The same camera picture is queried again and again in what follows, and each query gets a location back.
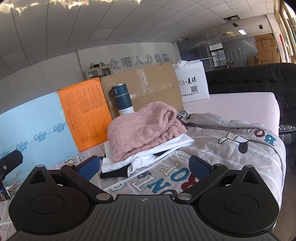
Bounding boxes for white tote bag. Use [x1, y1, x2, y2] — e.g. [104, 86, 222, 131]
[173, 60, 210, 103]

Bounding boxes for orange printed board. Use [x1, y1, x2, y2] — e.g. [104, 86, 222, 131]
[57, 78, 112, 151]

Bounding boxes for pink knitted sweater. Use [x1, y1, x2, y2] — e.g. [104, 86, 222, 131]
[107, 101, 187, 162]

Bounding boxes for white folded garment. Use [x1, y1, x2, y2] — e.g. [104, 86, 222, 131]
[101, 134, 195, 177]

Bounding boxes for stacked cardboard boxes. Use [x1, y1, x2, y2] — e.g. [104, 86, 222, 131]
[248, 33, 281, 66]

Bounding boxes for pink mattress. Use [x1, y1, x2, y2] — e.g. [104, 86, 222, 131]
[184, 92, 280, 134]

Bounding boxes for dark blue thermos bottle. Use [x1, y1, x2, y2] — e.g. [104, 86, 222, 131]
[110, 83, 134, 115]

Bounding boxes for black leather sofa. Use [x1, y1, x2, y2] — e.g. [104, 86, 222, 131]
[206, 63, 296, 146]

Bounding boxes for black folded garment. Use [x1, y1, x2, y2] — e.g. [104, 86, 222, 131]
[100, 150, 173, 179]

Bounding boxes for light blue foam board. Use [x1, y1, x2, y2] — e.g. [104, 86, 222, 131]
[1, 92, 79, 175]

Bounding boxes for large brown cardboard box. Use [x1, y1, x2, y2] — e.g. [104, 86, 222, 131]
[101, 62, 184, 119]

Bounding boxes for grey glass-door cabinet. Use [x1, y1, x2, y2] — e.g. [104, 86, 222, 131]
[82, 65, 113, 80]

